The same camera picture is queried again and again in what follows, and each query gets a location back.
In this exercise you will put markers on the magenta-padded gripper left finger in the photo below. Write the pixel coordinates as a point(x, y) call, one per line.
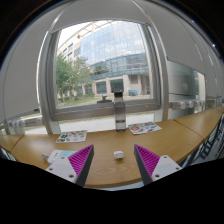
point(63, 168)

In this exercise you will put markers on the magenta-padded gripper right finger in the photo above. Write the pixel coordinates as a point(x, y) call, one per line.
point(165, 166)

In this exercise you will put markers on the small white charger block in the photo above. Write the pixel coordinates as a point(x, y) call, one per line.
point(119, 155)

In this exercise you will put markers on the white and teal power strip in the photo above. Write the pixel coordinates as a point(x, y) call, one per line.
point(60, 155)

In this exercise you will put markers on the white power strip plug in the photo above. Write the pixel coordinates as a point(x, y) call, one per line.
point(45, 156)

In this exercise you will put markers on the sticker sheet with green stickers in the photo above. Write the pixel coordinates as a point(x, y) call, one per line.
point(71, 136)

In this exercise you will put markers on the sticker sheet with red stickers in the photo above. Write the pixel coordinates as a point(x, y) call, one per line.
point(145, 128)

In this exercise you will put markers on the black metal chairs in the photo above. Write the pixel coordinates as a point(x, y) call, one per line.
point(213, 143)

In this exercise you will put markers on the clear water bottle black cap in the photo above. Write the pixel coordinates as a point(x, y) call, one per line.
point(120, 113)

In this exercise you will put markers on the white window frame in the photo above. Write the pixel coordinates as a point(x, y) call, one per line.
point(100, 112)

